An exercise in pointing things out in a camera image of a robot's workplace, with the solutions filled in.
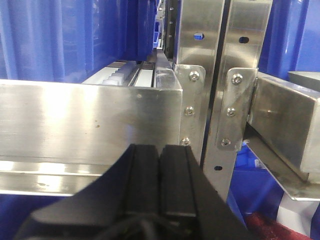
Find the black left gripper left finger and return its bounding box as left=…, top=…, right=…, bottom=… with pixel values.
left=15, top=144, right=160, bottom=240

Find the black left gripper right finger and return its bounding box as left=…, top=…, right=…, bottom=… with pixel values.
left=160, top=145, right=253, bottom=240

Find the blue bin on left shelf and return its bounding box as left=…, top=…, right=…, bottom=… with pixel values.
left=0, top=0, right=158, bottom=83

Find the blue bin on shelf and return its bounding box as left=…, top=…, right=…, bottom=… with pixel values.
left=258, top=0, right=320, bottom=80
left=0, top=0, right=158, bottom=83

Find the blue bin on right shelf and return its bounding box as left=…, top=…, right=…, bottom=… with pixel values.
left=258, top=0, right=320, bottom=80

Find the blue bin lower right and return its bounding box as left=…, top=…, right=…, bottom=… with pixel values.
left=227, top=143, right=284, bottom=224

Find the white roller track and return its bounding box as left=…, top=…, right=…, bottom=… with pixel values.
left=83, top=61, right=155, bottom=88

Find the blue bin lower left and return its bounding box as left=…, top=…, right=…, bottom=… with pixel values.
left=0, top=194, right=64, bottom=240

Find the left steel shelf rail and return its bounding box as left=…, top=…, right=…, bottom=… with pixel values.
left=0, top=49, right=185, bottom=197

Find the steel shelf rail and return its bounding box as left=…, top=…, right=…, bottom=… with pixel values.
left=244, top=72, right=320, bottom=201
left=0, top=49, right=185, bottom=197

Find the right steel shelf rail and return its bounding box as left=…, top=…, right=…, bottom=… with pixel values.
left=244, top=72, right=320, bottom=201

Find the left steel upright post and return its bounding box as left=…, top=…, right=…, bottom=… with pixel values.
left=173, top=0, right=228, bottom=162

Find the steel upright post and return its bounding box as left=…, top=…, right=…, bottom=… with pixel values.
left=173, top=0, right=228, bottom=162
left=202, top=0, right=273, bottom=200

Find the right steel upright post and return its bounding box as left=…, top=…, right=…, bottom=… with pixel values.
left=202, top=0, right=273, bottom=200

